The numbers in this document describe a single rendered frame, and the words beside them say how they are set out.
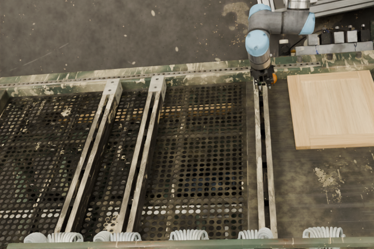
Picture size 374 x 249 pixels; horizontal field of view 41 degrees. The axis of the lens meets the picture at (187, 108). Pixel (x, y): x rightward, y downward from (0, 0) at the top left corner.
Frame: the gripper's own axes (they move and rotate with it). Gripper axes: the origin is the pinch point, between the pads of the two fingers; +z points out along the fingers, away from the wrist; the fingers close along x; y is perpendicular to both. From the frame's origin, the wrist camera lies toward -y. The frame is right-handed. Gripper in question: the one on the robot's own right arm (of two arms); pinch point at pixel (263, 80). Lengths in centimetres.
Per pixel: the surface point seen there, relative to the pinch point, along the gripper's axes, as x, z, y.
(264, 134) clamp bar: -3.4, 15.4, 16.3
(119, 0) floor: -85, 85, -121
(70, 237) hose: -66, -32, 57
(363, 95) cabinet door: 41, 31, 0
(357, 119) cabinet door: 34.8, 23.5, 13.6
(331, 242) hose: 10, -35, 69
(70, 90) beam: -96, 32, -30
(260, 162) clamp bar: -6.6, 3.5, 31.6
